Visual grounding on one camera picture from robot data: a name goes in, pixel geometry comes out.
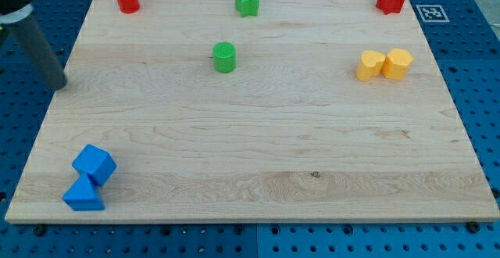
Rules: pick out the blue triangle block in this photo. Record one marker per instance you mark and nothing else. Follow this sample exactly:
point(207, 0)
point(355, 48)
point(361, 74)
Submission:
point(83, 195)

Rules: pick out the green cylinder block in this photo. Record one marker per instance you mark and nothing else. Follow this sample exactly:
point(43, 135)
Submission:
point(224, 57)

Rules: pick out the wooden board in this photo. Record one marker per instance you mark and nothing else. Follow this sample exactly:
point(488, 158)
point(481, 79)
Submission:
point(291, 135)

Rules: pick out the green star block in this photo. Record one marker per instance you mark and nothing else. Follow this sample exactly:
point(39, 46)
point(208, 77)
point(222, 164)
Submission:
point(247, 7)

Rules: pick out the yellow heart block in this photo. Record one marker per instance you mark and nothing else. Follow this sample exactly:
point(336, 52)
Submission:
point(370, 65)

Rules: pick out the yellow hexagon block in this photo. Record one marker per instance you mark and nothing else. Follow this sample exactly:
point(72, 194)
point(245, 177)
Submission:
point(397, 64)

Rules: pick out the blue cube block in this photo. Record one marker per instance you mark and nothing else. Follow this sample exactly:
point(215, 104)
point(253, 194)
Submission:
point(96, 163)

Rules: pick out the white fiducial marker tag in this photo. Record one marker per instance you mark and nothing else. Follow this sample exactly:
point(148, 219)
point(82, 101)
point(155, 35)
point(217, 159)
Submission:
point(430, 13)

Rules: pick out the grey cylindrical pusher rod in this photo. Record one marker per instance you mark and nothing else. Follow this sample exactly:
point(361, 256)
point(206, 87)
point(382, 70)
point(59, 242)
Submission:
point(36, 47)

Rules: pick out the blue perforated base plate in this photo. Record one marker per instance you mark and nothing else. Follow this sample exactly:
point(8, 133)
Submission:
point(467, 53)

